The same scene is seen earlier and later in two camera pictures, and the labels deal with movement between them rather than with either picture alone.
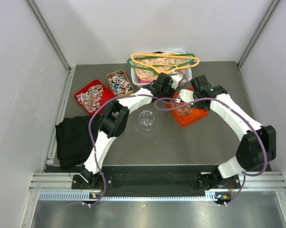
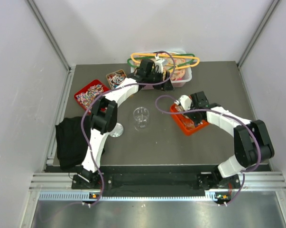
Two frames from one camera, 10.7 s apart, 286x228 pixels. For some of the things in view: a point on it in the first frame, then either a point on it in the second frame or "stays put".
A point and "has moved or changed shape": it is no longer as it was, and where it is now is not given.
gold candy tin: x=120 y=83 stays put
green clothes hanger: x=164 y=71 stays put
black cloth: x=74 y=144 stays put
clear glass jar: x=146 y=118 → x=141 y=116
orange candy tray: x=182 y=112 has moved or changed shape
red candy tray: x=91 y=95 stays put
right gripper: x=195 y=106 → x=197 y=122
